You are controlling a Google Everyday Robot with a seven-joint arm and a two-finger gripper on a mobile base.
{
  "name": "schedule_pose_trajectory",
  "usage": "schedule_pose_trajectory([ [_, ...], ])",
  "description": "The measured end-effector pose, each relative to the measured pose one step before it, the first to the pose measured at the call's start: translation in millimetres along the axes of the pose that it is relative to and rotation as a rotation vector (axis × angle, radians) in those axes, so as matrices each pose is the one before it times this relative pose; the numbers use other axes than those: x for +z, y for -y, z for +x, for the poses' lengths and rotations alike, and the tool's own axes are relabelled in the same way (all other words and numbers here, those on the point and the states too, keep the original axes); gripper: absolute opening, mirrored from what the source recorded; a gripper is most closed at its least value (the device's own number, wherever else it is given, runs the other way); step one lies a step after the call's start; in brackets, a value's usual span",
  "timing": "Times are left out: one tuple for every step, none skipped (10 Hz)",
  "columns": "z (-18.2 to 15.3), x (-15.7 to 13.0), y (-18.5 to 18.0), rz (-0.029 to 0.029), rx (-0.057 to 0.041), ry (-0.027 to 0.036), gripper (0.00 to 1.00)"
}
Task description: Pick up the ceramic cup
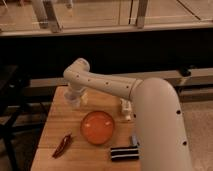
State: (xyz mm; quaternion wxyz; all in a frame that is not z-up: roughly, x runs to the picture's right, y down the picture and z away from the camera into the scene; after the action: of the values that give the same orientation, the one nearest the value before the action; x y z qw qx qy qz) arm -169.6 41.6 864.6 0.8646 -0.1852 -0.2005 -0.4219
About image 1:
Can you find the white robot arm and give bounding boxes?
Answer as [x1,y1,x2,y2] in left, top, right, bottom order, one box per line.
[63,58,193,171]

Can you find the wooden table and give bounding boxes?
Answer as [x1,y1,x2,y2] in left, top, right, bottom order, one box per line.
[30,86,140,171]

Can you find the white clear bottle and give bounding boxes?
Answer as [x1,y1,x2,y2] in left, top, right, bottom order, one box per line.
[120,99,132,121]

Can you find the red chili pepper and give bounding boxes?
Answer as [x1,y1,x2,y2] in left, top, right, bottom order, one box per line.
[52,134,72,158]

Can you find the blue sponge cloth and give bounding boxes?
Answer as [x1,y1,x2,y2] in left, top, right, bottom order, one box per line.
[130,135,138,146]

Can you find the black white striped block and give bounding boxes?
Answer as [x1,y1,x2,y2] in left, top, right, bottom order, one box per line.
[110,146,139,161]

